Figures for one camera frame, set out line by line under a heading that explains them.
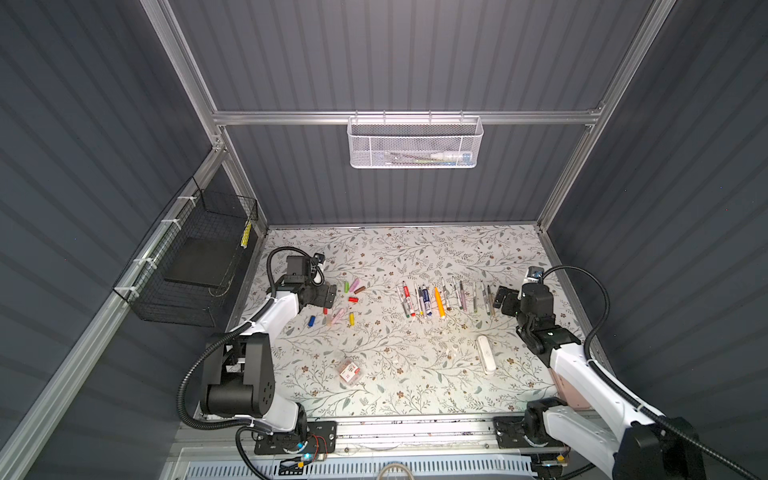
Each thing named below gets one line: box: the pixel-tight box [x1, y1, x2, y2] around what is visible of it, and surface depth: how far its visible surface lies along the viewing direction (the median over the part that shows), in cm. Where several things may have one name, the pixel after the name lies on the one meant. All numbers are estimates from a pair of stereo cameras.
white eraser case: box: [476, 335, 497, 374], surface depth 86 cm
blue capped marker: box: [422, 286, 433, 317], surface depth 100 cm
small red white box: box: [337, 359, 362, 386], surface depth 84 cm
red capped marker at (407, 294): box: [402, 280, 417, 318], surface depth 101 cm
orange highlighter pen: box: [434, 286, 447, 319], surface depth 100 cm
